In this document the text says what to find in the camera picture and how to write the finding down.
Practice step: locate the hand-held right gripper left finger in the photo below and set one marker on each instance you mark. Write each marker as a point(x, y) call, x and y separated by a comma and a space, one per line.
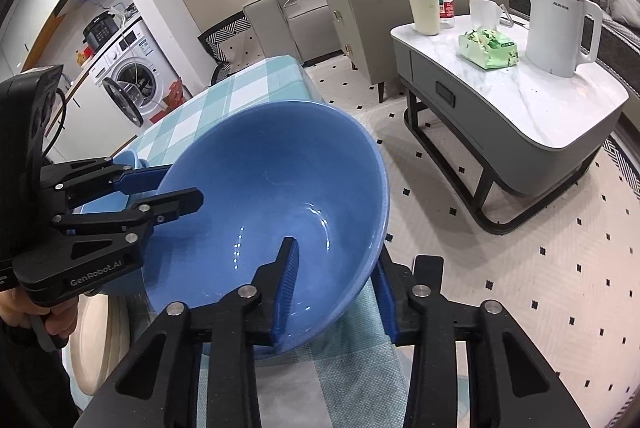
point(287, 288)

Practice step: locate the person's left hand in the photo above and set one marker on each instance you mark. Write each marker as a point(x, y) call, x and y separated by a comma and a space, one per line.
point(15, 310)

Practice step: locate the beige tumbler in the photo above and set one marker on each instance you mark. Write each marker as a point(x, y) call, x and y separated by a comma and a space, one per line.
point(424, 13)

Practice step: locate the white washing machine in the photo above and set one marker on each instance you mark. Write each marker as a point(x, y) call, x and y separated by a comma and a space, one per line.
point(145, 58)

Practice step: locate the beige side cabinet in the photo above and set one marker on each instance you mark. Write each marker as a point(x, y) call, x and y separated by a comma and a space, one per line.
point(360, 23)

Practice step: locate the teal checked tablecloth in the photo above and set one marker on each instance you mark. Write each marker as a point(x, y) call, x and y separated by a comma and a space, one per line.
point(240, 83)

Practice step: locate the black pressure cooker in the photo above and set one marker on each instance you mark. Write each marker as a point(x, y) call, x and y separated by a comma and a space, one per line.
point(100, 28)

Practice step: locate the marble top coffee table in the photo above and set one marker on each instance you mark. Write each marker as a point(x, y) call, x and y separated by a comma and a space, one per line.
point(525, 108)

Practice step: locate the person's left forearm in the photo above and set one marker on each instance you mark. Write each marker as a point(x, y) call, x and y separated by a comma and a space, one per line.
point(25, 383)

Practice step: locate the red cardboard box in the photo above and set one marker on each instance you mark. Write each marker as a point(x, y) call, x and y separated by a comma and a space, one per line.
point(177, 93)

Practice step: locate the white electric kettle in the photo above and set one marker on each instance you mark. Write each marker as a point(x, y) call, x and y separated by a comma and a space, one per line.
point(552, 28)

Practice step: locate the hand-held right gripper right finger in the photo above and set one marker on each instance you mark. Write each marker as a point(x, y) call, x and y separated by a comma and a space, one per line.
point(387, 308)

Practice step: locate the white paper tissue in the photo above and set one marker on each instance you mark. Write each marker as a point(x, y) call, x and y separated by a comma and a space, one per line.
point(482, 13)

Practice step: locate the green tissue pack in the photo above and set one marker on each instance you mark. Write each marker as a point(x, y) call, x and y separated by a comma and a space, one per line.
point(487, 48)

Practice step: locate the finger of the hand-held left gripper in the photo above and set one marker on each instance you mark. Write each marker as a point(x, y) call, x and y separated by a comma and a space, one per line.
point(180, 203)
point(145, 178)

